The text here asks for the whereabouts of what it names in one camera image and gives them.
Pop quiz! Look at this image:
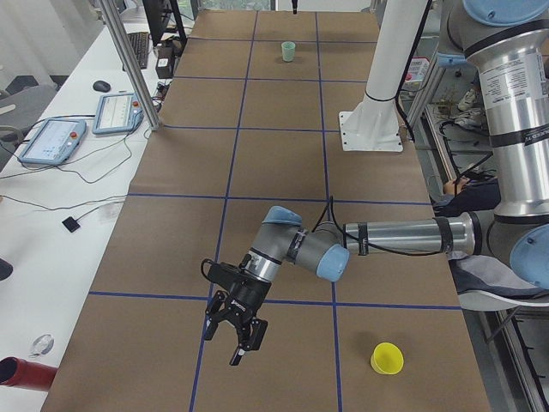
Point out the seated person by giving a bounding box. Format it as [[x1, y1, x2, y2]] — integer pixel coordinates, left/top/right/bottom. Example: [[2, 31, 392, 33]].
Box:
[[433, 178, 546, 298]]

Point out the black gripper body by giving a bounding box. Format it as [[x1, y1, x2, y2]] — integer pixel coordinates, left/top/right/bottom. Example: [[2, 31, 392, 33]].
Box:
[[218, 278, 271, 333]]

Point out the black computer monitor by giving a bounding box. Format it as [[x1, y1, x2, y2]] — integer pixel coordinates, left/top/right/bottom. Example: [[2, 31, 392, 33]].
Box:
[[142, 0, 187, 45]]

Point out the black computer mouse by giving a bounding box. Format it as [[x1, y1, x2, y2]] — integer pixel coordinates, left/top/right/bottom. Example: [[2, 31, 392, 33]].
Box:
[[93, 80, 112, 93]]

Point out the black keyboard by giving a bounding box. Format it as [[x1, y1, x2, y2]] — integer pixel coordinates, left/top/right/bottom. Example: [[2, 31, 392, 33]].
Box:
[[127, 32, 149, 70]]

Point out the aluminium frame post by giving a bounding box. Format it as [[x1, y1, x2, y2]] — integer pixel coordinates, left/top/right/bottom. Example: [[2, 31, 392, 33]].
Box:
[[99, 0, 160, 130]]

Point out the light green plastic cup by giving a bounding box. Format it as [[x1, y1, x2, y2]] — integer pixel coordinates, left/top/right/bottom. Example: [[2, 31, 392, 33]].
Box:
[[281, 41, 296, 63]]

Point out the small black square device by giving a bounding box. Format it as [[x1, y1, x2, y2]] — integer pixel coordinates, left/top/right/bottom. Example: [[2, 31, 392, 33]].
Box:
[[62, 216, 81, 233]]

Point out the blue teach pendant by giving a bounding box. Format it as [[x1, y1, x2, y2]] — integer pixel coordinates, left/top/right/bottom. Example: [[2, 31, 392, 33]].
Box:
[[92, 93, 143, 135], [19, 118, 87, 166]]

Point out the far blue teach pendant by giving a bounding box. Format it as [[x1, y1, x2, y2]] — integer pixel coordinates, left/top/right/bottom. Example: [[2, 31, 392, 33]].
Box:
[[92, 93, 143, 135]]

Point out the yellow plastic cup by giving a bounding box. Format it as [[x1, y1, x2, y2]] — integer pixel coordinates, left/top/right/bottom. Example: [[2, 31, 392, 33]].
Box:
[[371, 342, 404, 375]]

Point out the white chair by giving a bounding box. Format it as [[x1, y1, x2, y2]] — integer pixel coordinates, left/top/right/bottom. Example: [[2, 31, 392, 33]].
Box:
[[457, 288, 549, 344]]

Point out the brown paper table cover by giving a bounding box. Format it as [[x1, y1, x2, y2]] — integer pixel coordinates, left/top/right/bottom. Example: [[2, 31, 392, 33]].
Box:
[[43, 11, 490, 411]]

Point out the near blue teach pendant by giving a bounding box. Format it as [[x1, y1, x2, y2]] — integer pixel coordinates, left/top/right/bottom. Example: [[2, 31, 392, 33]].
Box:
[[19, 118, 87, 166]]

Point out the red cylinder bottle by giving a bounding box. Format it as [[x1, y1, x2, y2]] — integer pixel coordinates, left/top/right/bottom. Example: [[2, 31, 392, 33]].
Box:
[[1, 357, 57, 391]]

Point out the black cardboard box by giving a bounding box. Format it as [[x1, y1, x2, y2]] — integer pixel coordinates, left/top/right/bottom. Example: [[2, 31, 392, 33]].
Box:
[[155, 46, 175, 79]]

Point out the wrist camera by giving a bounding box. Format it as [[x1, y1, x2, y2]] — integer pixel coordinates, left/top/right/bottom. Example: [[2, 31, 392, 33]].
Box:
[[200, 258, 241, 292]]

